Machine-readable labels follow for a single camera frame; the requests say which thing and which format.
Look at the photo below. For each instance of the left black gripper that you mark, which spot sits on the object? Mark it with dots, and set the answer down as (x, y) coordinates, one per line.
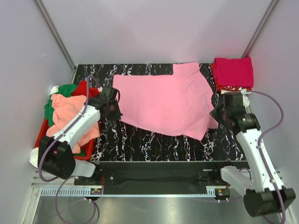
(117, 115)

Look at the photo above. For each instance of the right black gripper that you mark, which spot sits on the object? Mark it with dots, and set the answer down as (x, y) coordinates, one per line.
(214, 112)

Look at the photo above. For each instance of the pink t shirt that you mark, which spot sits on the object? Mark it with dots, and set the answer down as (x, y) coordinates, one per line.
(173, 105)

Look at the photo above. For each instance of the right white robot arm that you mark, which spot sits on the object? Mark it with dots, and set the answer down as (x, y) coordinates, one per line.
(263, 192)

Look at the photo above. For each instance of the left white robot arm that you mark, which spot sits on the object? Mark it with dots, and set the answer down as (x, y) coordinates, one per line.
(55, 154)

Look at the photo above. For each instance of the folded red white t shirt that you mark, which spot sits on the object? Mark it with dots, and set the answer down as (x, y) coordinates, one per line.
(224, 89)

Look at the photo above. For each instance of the red t shirt in bin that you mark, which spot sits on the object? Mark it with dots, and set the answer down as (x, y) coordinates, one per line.
(82, 90)

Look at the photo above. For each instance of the folded magenta t shirt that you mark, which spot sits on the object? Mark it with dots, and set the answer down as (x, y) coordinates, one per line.
(234, 72)

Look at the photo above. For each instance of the green t shirt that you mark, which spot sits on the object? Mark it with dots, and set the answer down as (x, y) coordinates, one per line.
(65, 90)

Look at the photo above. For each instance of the salmon t shirt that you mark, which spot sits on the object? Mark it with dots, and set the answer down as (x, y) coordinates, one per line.
(65, 109)

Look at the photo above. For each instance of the red plastic bin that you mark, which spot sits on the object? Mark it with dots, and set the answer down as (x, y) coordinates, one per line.
(86, 150)

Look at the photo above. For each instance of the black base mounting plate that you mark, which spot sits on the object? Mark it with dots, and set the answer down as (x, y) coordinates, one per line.
(111, 173)

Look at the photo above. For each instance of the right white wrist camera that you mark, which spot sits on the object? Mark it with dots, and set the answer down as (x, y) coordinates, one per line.
(245, 98)

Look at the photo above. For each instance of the white cable duct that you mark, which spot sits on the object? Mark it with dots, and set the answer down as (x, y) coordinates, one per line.
(110, 192)

